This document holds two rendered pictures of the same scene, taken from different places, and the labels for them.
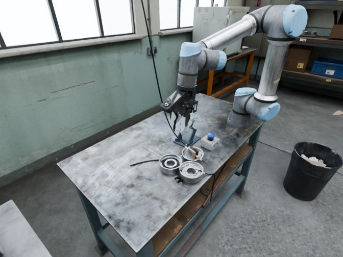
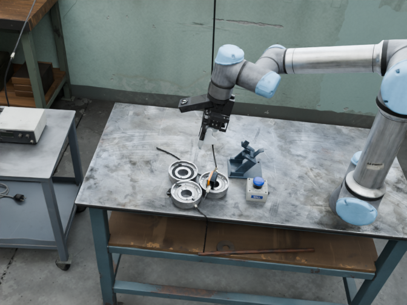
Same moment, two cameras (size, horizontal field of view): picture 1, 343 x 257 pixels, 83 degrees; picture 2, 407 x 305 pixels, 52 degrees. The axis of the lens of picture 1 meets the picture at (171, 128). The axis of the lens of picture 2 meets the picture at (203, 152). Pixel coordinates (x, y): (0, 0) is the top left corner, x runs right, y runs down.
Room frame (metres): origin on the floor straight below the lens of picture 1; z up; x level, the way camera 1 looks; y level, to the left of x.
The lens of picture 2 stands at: (-0.01, -0.85, 1.88)
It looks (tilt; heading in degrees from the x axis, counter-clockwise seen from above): 41 degrees down; 48
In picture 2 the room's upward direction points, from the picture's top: 6 degrees clockwise
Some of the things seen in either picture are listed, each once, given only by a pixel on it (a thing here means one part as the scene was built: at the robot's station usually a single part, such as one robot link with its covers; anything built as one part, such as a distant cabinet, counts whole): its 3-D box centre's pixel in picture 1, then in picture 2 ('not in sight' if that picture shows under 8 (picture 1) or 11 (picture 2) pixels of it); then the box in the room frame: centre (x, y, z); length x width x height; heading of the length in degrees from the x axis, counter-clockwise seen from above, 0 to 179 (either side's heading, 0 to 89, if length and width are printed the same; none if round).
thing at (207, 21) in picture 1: (221, 32); not in sight; (3.23, -0.74, 1.10); 0.62 x 0.61 x 0.65; 138
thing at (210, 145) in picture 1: (210, 141); (258, 190); (0.84, -0.21, 0.82); 0.08 x 0.07 x 0.05; 138
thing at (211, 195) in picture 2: (192, 156); (213, 185); (0.73, -0.10, 0.82); 0.10 x 0.10 x 0.04
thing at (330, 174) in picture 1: (308, 172); not in sight; (1.22, -1.19, 0.21); 0.34 x 0.34 x 0.43
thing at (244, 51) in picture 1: (218, 75); not in sight; (3.40, -0.83, 0.39); 1.50 x 0.62 x 0.78; 138
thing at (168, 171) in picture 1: (170, 164); (183, 173); (0.67, 0.00, 0.82); 0.10 x 0.10 x 0.04
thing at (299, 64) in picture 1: (297, 58); not in sight; (3.61, -2.26, 0.64); 0.49 x 0.40 x 0.37; 53
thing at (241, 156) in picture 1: (181, 182); (237, 227); (0.95, -0.07, 0.40); 1.17 x 0.59 x 0.80; 138
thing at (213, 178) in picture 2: (196, 155); (211, 185); (0.70, -0.12, 0.85); 0.17 x 0.02 x 0.04; 36
